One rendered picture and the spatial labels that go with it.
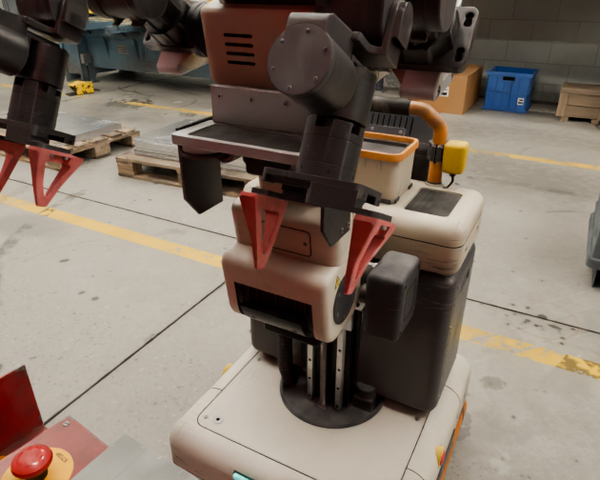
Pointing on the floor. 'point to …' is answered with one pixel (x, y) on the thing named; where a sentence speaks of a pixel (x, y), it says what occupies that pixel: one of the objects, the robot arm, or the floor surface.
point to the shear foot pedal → (82, 81)
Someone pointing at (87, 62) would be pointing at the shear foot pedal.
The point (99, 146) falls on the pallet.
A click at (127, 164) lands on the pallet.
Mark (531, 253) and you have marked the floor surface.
